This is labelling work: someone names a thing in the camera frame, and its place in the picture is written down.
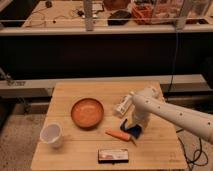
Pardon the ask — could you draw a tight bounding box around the white plastic bottle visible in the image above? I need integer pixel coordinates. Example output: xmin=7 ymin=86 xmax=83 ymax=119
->
xmin=114 ymin=92 xmax=134 ymax=118

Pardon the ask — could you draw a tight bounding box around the black pan on bench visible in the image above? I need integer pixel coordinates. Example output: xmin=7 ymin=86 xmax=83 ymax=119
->
xmin=107 ymin=10 xmax=131 ymax=26

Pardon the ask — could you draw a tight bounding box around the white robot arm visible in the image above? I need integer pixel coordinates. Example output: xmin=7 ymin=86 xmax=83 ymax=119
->
xmin=132 ymin=87 xmax=213 ymax=144

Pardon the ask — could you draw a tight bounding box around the wooden table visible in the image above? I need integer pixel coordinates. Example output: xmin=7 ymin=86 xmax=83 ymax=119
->
xmin=31 ymin=81 xmax=187 ymax=171

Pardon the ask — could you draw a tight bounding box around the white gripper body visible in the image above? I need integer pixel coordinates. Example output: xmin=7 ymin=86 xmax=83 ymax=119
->
xmin=132 ymin=110 xmax=150 ymax=129

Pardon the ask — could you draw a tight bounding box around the white ceramic cup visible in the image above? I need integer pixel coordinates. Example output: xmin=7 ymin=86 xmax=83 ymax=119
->
xmin=40 ymin=123 xmax=63 ymax=148

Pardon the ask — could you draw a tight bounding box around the orange carrot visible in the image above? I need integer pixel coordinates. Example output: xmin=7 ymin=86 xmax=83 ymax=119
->
xmin=105 ymin=130 xmax=136 ymax=145

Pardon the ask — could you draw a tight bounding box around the black box with white label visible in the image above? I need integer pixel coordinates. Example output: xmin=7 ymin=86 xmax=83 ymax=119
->
xmin=98 ymin=149 xmax=129 ymax=163

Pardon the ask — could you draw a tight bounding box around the white vertical post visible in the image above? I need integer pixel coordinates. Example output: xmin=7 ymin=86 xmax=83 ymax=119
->
xmin=83 ymin=0 xmax=93 ymax=31

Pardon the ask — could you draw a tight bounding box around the black cable on floor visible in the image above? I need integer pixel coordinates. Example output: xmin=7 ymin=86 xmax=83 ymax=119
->
xmin=176 ymin=128 xmax=209 ymax=171

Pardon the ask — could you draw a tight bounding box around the orange wooden bowl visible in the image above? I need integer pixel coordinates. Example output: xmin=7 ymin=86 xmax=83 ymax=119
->
xmin=71 ymin=98 xmax=104 ymax=129

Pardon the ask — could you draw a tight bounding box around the orange crate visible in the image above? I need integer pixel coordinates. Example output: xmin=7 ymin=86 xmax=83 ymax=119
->
xmin=132 ymin=5 xmax=153 ymax=25

